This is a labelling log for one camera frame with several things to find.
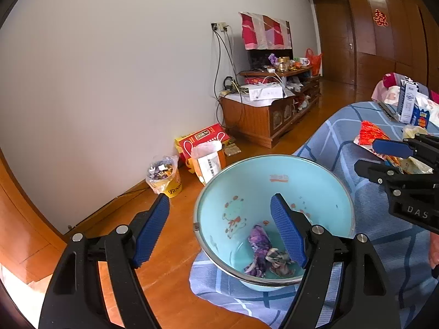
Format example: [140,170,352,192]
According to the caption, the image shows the red orange snack wrapper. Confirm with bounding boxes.
[353,120,402,170]

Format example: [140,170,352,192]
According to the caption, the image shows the light blue enamel basin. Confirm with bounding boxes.
[193,155,355,291]

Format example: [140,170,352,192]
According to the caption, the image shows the blue white LOOK carton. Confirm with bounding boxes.
[410,104,430,129]

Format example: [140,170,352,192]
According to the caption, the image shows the blue plaid tablecloth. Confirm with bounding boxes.
[189,102,437,328]

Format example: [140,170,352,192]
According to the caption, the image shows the white tall milk carton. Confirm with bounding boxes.
[396,78,418,124]

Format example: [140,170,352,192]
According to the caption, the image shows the heart pattern quilt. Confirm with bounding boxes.
[371,80,439,126]

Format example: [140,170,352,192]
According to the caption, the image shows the wooden wardrobe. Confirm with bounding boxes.
[294,0,439,92]

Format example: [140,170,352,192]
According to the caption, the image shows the orange plastic bag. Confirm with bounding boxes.
[305,48,322,76]

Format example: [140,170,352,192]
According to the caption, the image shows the white mug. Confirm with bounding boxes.
[299,57,310,67]

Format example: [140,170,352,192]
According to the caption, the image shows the wooden tv cabinet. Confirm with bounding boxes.
[219,67,321,149]

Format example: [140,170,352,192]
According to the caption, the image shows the red double happiness sticker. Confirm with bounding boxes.
[373,9,389,27]

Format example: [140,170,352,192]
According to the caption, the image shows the white box on cabinet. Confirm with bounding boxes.
[246,83,283,101]

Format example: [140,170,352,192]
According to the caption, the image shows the wooden door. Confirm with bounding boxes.
[313,0,356,86]

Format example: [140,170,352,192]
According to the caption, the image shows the yellow bucket with bag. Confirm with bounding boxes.
[145,156,182,198]

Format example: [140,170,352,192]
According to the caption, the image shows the white paper bag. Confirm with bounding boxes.
[191,140,226,185]

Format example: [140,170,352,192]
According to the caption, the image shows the pink patchwork cloth cover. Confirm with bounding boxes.
[240,12,292,50]

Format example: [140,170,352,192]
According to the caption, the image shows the red gift box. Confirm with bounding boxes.
[174,123,230,174]

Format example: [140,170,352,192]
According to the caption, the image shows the wall power outlet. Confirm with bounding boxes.
[210,22,229,33]

